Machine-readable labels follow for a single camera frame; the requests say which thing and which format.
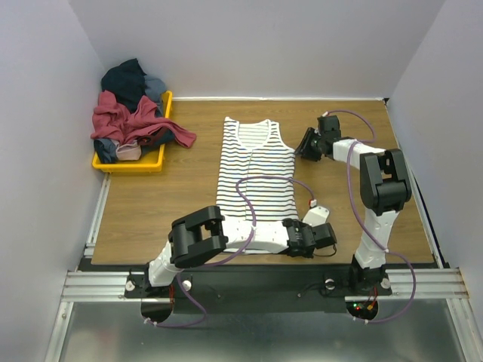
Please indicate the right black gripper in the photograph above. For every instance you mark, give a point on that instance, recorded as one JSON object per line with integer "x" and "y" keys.
{"x": 309, "y": 145}

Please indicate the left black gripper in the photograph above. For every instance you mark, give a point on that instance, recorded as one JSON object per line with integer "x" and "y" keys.
{"x": 302, "y": 225}

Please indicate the black white striped tank top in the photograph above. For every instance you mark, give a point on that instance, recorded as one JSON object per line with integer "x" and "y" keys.
{"x": 254, "y": 173}

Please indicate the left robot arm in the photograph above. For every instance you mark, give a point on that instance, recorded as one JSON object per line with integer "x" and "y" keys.
{"x": 200, "y": 236}

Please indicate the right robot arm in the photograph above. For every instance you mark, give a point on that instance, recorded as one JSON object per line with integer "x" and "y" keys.
{"x": 384, "y": 189}

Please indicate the grey blue tank top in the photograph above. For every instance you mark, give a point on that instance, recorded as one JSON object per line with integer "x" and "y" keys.
{"x": 154, "y": 88}

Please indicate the pink tank top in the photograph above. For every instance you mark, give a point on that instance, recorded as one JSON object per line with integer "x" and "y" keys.
{"x": 128, "y": 151}

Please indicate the dark navy tank top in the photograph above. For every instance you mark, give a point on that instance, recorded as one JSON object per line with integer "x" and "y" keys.
{"x": 127, "y": 82}

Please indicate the maroon tank top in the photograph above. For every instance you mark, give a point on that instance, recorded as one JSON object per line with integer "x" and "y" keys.
{"x": 112, "y": 120}

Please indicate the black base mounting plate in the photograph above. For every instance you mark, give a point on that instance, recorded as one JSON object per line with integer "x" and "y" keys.
{"x": 259, "y": 289}

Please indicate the yellow plastic bin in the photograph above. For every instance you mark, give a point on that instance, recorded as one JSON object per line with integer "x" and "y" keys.
{"x": 151, "y": 162}

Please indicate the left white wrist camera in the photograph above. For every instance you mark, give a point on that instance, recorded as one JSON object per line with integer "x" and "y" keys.
{"x": 317, "y": 215}

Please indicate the aluminium frame rail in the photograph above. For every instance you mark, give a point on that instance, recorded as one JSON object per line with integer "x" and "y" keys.
{"x": 424, "y": 319}

